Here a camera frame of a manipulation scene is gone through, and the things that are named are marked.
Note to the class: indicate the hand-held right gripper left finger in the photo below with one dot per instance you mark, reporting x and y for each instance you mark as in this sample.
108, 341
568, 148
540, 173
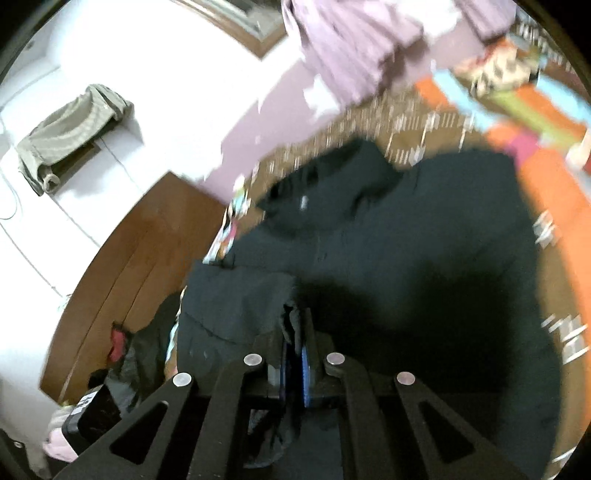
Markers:
282, 371

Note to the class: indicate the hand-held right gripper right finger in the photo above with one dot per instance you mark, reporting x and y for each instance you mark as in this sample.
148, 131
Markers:
307, 374

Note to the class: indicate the black jacket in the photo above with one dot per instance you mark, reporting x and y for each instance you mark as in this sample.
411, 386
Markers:
392, 240

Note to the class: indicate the pile of dark clothes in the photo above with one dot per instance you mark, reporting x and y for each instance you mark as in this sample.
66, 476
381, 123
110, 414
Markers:
143, 355

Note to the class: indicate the pink cloth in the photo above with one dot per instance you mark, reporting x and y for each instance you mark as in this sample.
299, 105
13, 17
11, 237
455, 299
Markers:
57, 443

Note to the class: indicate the red cloth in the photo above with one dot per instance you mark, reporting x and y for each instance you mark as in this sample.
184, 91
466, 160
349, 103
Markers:
117, 344

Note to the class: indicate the wooden headboard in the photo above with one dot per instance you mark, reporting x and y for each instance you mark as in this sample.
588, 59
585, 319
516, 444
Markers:
138, 258

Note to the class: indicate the khaki hanging garment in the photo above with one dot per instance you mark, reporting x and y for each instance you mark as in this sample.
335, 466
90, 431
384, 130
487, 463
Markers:
64, 134

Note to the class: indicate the brown printed bedsheet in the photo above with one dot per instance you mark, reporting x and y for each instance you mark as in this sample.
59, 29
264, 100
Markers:
545, 152

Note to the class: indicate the purple satin curtain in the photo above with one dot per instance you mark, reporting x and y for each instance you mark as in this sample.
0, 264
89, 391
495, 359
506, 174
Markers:
351, 46
489, 18

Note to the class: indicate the purple satin curtains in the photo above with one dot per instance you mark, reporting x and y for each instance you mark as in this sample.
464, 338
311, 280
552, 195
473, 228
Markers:
258, 41

